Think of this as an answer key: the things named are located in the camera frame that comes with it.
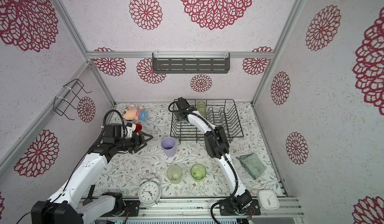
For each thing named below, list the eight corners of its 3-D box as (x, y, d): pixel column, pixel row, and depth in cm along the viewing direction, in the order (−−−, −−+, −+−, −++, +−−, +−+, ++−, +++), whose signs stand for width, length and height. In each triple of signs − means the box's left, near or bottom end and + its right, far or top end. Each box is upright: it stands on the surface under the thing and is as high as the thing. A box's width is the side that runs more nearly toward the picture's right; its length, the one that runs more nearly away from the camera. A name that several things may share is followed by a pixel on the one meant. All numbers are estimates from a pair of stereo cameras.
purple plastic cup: (163, 159, 93) (160, 149, 83) (164, 146, 98) (161, 136, 89) (175, 159, 93) (173, 149, 83) (176, 146, 98) (174, 136, 89)
